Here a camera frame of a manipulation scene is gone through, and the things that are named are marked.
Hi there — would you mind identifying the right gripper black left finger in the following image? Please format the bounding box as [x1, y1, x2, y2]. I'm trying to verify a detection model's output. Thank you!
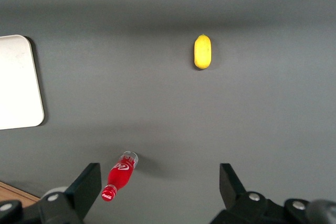
[39, 163, 102, 224]

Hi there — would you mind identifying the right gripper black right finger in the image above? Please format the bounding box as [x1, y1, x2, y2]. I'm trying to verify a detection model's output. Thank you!
[209, 163, 287, 224]

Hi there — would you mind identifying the cream plastic tray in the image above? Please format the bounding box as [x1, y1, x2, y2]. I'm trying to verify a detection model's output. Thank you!
[0, 34, 45, 131]

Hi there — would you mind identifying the red cola bottle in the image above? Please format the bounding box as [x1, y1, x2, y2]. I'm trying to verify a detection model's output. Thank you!
[101, 151, 139, 202]

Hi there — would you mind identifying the wooden drawer cabinet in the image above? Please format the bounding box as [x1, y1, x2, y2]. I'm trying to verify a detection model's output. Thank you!
[0, 181, 36, 206]

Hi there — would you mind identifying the yellow lemon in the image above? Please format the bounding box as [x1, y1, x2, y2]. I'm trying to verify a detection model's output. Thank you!
[193, 34, 212, 70]

